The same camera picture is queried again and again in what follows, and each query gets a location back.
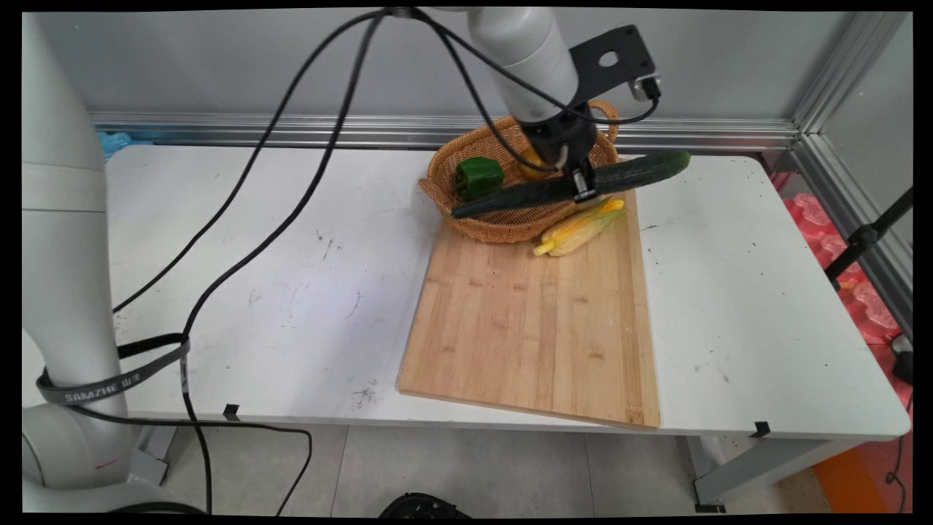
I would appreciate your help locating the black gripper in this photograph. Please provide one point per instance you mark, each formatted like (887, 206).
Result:
(565, 138)

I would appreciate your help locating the dark green cucumber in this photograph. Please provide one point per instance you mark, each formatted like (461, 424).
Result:
(641, 169)

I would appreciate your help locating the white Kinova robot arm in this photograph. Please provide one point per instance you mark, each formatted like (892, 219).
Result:
(65, 255)

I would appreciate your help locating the yellow potato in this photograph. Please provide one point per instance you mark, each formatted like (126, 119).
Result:
(531, 162)

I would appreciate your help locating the corn cob with husk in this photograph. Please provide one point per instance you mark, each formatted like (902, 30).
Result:
(576, 230)

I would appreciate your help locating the green bell pepper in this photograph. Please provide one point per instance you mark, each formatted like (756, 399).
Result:
(479, 177)

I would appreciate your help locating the woven wicker basket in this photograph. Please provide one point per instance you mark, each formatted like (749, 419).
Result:
(444, 171)

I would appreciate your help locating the bamboo cutting board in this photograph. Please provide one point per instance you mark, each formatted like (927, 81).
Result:
(532, 328)

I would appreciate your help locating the black tripod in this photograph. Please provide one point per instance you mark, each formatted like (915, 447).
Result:
(864, 236)

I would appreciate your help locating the black tape piece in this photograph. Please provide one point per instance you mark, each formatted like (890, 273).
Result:
(231, 412)
(760, 429)

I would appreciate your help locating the red foam packaging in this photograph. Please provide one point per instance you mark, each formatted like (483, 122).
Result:
(871, 306)

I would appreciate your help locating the white table leg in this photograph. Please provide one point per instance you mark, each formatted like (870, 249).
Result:
(149, 456)
(758, 470)

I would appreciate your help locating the black round floor object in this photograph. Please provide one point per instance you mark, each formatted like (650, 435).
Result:
(423, 507)

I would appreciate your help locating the black power adapter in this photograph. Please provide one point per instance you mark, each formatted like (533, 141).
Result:
(902, 361)

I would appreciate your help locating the orange box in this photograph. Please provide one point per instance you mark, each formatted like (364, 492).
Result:
(844, 481)

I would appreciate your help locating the blue plastic bag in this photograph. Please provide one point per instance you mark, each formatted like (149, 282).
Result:
(116, 142)

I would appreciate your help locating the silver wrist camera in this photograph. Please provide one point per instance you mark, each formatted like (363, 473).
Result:
(646, 86)

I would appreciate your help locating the black camera mounting bracket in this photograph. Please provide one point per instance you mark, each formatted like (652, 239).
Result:
(628, 45)

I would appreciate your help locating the aluminium frame rail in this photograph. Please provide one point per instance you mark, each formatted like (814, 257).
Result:
(849, 69)
(291, 131)
(860, 226)

